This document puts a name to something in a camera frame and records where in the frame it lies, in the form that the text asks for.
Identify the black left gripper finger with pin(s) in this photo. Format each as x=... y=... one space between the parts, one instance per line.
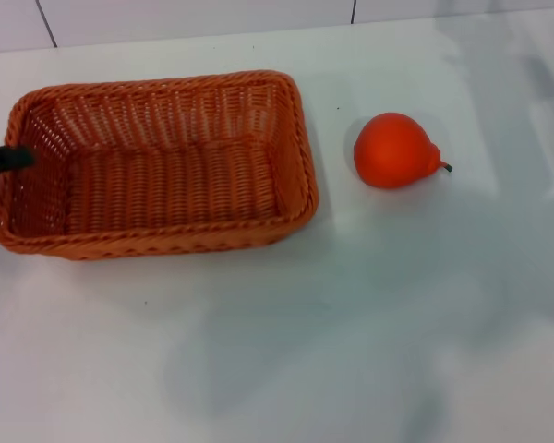
x=14 y=157

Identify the orange toy fruit with stem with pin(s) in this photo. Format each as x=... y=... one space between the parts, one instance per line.
x=390 y=152

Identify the orange woven rectangular basket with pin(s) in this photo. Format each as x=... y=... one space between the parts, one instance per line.
x=166 y=184

